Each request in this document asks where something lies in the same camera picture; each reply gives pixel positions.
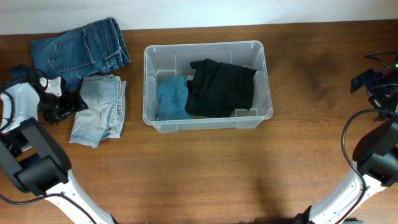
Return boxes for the blue denim garment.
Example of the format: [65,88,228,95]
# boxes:
[157,76,193,121]

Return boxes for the dark blue jeans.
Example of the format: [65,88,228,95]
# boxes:
[30,17,131,90]

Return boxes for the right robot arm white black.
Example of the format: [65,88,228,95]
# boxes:
[292,65,397,223]

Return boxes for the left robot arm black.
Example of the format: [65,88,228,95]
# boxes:
[1,64,116,224]

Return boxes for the light grey jeans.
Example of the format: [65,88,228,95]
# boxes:
[69,74,126,148]

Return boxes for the black garment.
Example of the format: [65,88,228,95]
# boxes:
[190,58,256,110]

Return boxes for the clear plastic storage container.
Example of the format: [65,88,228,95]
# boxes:
[142,40,274,133]

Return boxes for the dark navy garment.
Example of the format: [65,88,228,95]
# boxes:
[185,80,234,118]

